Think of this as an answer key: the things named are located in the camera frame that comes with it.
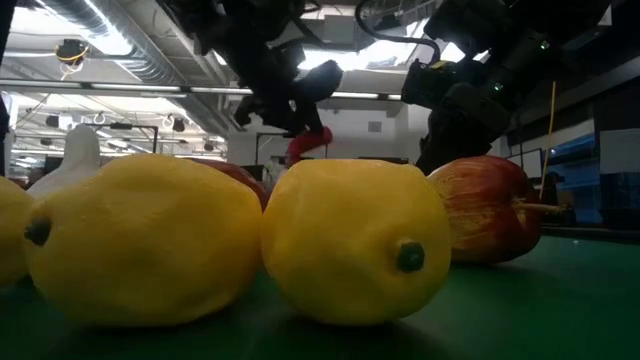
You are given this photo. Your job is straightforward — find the red pepper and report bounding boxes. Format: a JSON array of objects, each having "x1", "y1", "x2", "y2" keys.
[{"x1": 285, "y1": 125, "x2": 335, "y2": 168}]

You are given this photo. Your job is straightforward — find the red yellow striped apple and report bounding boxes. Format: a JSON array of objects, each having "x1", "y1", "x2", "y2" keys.
[{"x1": 427, "y1": 154, "x2": 569, "y2": 265}]

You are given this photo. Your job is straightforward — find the silver spiral ceiling duct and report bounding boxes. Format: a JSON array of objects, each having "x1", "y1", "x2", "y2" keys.
[{"x1": 39, "y1": 0, "x2": 186, "y2": 87}]

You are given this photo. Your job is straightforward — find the black metal frame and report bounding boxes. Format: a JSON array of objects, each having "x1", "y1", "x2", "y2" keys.
[{"x1": 107, "y1": 122, "x2": 160, "y2": 154}]

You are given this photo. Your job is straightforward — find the long ceiling light strip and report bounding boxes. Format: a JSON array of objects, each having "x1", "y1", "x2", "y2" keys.
[{"x1": 0, "y1": 78, "x2": 404, "y2": 101}]

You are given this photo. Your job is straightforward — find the person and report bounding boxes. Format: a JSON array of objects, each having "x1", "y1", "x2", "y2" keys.
[{"x1": 263, "y1": 158, "x2": 290, "y2": 190}]

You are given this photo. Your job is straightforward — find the black table border frame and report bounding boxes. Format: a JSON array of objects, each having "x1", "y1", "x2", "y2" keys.
[{"x1": 541, "y1": 225, "x2": 640, "y2": 245}]

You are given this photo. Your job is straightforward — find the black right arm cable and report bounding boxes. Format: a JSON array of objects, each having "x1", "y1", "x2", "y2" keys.
[{"x1": 353, "y1": 0, "x2": 444, "y2": 64}]

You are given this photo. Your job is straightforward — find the yellow lemon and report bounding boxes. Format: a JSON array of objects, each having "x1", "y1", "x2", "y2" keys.
[
  {"x1": 259, "y1": 158, "x2": 453, "y2": 327},
  {"x1": 0, "y1": 177, "x2": 34, "y2": 287},
  {"x1": 23, "y1": 153, "x2": 265, "y2": 329}
]

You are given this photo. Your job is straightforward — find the yellow hanging cord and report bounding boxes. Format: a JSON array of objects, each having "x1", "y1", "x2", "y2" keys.
[{"x1": 538, "y1": 80, "x2": 557, "y2": 201}]

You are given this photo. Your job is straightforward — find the grey ceiling air unit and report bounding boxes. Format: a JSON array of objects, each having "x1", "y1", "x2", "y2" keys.
[{"x1": 319, "y1": 12, "x2": 362, "y2": 50}]

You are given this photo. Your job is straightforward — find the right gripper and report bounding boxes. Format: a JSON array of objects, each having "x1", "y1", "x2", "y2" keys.
[{"x1": 401, "y1": 58, "x2": 511, "y2": 176}]

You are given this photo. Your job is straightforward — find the white board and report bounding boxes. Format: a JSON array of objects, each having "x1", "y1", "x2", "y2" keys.
[{"x1": 504, "y1": 147, "x2": 544, "y2": 181}]

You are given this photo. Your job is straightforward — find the white garlic bulb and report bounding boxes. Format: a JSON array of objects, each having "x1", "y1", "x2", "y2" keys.
[{"x1": 27, "y1": 124, "x2": 103, "y2": 199}]

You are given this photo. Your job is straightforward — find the blue partition panel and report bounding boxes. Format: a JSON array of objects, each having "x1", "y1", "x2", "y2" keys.
[{"x1": 542, "y1": 132, "x2": 604, "y2": 225}]

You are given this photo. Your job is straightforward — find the dark red apple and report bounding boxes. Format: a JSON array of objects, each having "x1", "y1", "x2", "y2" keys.
[{"x1": 187, "y1": 157, "x2": 271, "y2": 211}]

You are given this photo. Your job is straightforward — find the green table mat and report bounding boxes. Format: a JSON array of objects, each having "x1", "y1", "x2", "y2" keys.
[{"x1": 0, "y1": 234, "x2": 640, "y2": 360}]

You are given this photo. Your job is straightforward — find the black yellow ceiling cable reel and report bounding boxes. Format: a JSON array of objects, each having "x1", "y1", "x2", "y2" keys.
[{"x1": 54, "y1": 38, "x2": 90, "y2": 79}]

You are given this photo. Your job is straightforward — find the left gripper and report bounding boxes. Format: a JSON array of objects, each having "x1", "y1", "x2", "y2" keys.
[{"x1": 233, "y1": 39, "x2": 344, "y2": 136}]

